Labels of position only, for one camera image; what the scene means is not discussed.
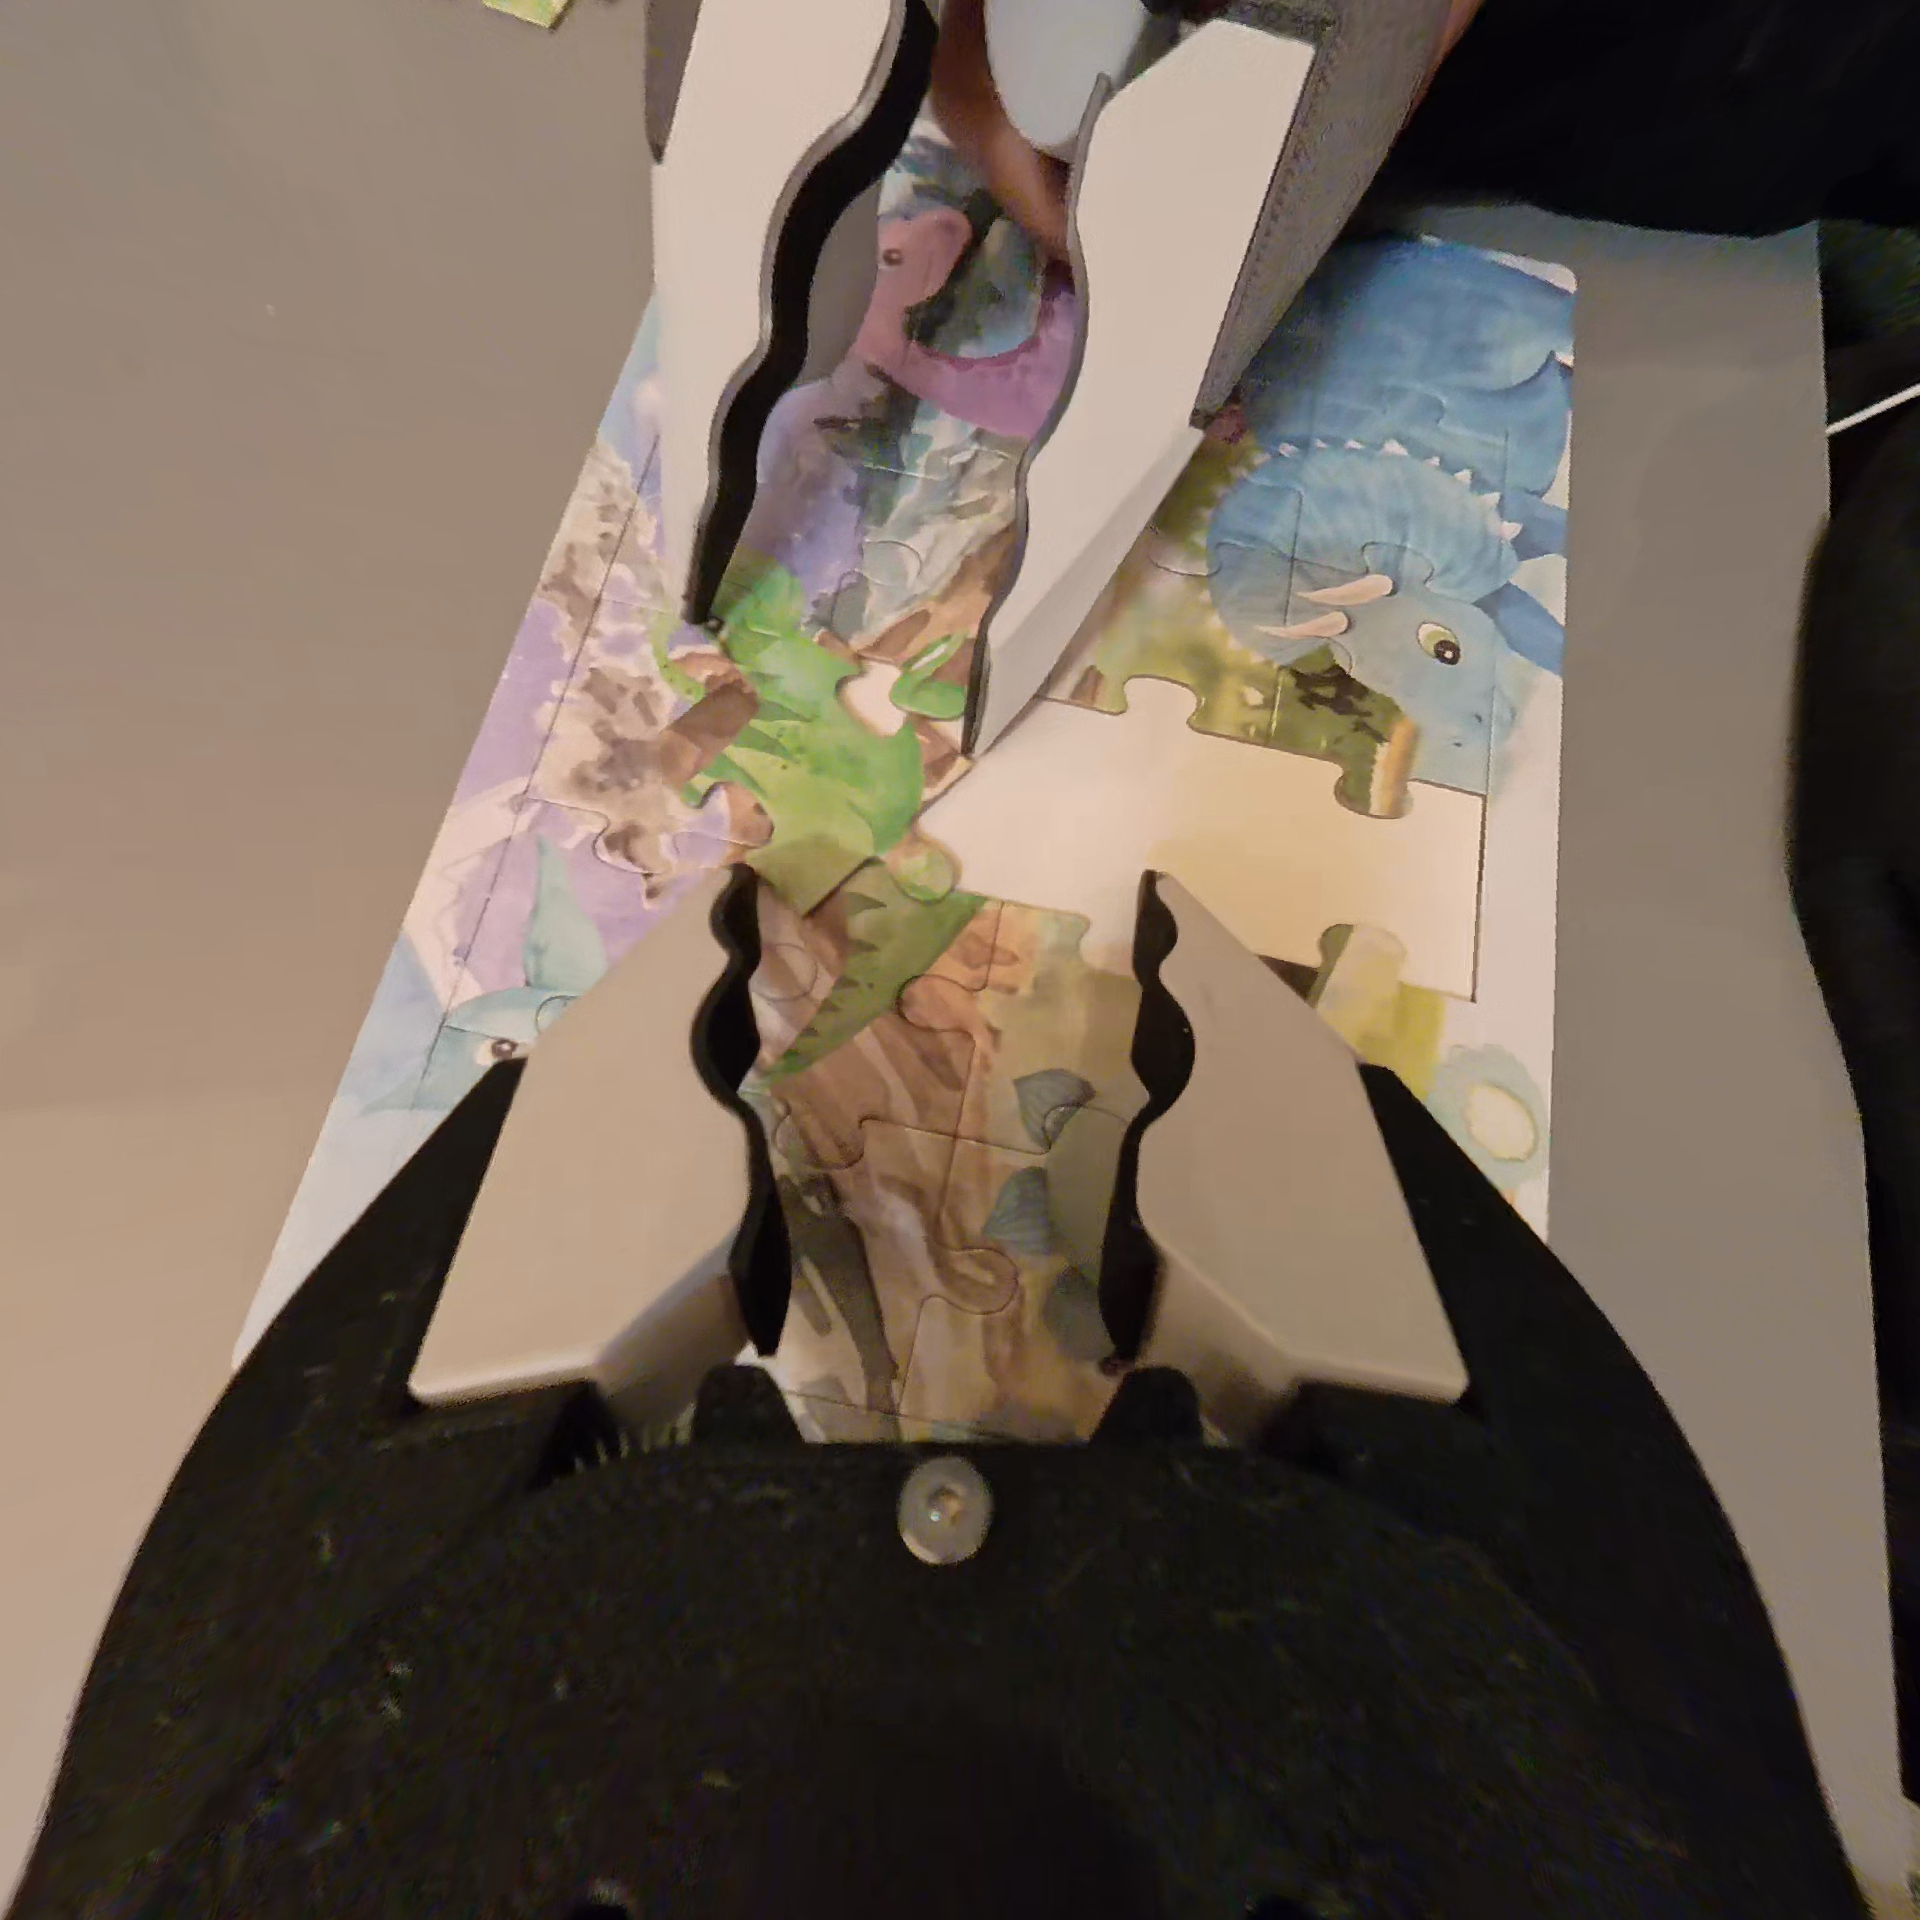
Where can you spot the person's right hand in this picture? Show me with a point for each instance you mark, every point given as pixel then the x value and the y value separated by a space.
pixel 1004 166

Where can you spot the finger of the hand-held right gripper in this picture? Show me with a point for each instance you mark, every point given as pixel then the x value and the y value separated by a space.
pixel 1171 254
pixel 751 182

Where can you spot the green dinosaur puzzle piece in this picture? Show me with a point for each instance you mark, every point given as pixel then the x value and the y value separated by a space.
pixel 810 734

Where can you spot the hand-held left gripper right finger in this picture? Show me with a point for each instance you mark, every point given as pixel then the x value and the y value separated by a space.
pixel 1291 1185

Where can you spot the person's right forearm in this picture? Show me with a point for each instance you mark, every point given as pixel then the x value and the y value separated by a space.
pixel 1651 105

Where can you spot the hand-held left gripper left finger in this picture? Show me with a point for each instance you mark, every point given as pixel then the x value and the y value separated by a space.
pixel 601 1172

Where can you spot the dinosaur jigsaw puzzle board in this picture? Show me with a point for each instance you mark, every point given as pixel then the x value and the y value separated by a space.
pixel 1230 809

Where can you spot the white and green puzzle piece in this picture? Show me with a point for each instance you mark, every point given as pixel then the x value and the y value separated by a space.
pixel 530 13

